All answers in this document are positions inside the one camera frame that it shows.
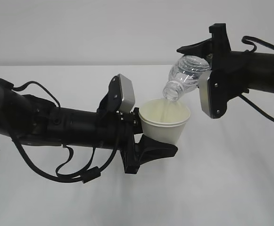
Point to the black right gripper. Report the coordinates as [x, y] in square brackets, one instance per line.
[231, 64]

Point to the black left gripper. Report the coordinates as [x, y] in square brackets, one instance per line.
[147, 149]

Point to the clear bottle green label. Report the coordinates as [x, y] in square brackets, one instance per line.
[184, 77]

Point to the white paper cup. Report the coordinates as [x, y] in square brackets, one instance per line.
[164, 120]

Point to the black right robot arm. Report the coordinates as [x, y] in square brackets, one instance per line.
[259, 72]

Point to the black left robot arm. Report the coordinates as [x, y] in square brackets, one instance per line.
[115, 125]

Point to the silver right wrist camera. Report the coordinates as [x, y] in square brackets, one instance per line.
[213, 96]

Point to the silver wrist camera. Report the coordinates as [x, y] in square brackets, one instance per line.
[120, 94]
[213, 96]

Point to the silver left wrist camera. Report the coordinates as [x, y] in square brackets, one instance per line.
[120, 94]

